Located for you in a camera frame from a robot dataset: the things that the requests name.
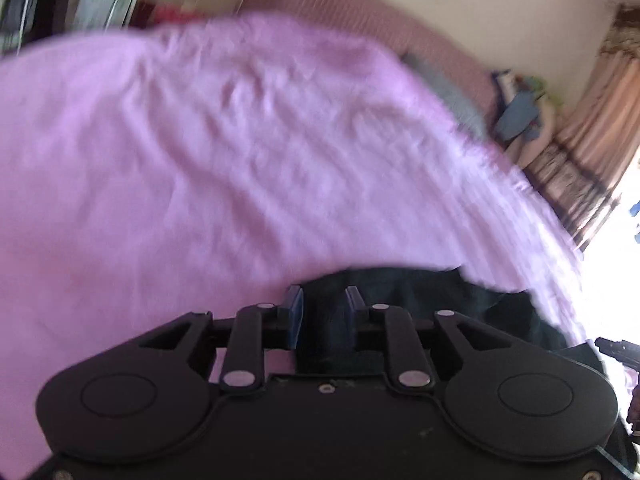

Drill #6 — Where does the floral patterned curtain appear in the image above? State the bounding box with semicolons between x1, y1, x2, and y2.
525;4;640;256

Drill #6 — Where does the black long-sleeved sweater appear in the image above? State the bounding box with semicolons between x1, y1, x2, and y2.
299;266;603;377

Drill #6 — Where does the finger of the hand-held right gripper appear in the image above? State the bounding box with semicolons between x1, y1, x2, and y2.
594;337;640;372

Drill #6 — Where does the mauve ribbed headboard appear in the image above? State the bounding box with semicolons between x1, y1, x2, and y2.
239;0;503;111

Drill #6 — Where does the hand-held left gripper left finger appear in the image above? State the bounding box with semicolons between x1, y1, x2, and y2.
137;285;306;392

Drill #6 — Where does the grey cloth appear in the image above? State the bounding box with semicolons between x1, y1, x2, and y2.
402;51;488;138

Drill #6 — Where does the purple bed sheet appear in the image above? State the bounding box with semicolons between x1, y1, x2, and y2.
0;12;593;480

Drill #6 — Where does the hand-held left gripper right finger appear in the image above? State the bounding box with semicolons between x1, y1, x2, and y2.
344;285;517;391

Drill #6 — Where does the blue cloth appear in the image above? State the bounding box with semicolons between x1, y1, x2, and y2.
492;91;543;143

